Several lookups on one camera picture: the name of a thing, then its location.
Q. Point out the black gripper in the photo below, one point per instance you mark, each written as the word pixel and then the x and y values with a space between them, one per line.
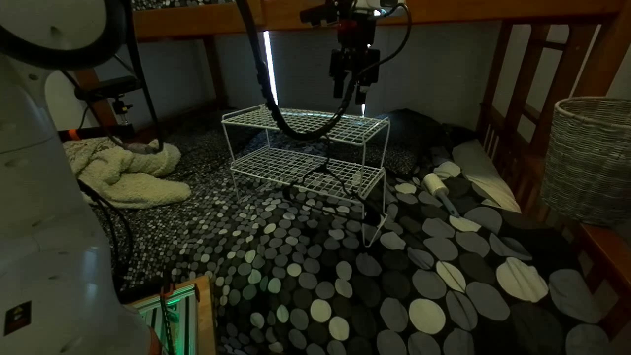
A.
pixel 356 61

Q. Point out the black coat hanger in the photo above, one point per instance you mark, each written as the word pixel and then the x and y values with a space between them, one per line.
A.
pixel 337 173

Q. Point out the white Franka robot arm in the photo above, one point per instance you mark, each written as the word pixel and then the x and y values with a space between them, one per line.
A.
pixel 47 199

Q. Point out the black pillow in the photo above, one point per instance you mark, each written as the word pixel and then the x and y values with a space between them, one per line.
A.
pixel 417 135

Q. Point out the white lint roller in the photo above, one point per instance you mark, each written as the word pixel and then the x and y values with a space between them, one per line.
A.
pixel 435 185

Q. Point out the white pillow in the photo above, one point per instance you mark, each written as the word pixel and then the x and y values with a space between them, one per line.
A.
pixel 486 175

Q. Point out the black grey spotted duvet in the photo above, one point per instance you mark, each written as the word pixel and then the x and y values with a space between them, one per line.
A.
pixel 368 277

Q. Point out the cream fleece blanket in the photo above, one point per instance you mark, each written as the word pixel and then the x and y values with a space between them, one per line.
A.
pixel 126 173

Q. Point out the grey wicker laundry basket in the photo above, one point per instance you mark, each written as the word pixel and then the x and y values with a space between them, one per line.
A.
pixel 589 161

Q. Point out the black orange clamp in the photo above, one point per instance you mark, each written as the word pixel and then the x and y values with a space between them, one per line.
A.
pixel 72 135

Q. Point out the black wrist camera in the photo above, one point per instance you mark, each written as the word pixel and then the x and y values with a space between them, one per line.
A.
pixel 323 13

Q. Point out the wooden bunk bed frame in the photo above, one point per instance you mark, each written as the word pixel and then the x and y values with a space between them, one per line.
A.
pixel 461 11

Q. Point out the black camera on mount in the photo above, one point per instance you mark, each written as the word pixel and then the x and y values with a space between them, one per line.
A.
pixel 110 90

